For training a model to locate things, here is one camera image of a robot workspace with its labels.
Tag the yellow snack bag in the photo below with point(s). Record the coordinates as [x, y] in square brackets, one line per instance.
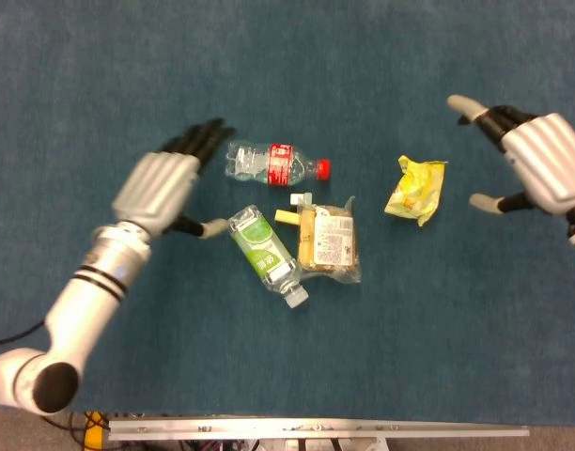
[416, 190]

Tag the clear bottle red label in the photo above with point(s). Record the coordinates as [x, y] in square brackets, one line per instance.
[250, 162]

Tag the teal table cloth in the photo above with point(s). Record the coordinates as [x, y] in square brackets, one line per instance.
[128, 70]

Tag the small yellow block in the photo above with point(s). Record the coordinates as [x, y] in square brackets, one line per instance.
[285, 216]

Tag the white base frame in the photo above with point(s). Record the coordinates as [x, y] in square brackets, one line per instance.
[315, 445]

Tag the yellow power strip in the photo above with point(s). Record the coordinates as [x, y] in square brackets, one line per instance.
[94, 437]

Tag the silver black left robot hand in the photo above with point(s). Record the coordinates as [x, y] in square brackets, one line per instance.
[156, 188]

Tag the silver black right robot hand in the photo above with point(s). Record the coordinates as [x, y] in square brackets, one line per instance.
[546, 160]

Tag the aluminium rail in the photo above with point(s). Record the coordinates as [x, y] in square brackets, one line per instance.
[315, 430]

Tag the sandwich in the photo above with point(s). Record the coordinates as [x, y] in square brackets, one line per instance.
[332, 239]

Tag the clear bottle green label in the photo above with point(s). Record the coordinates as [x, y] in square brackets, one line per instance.
[261, 249]

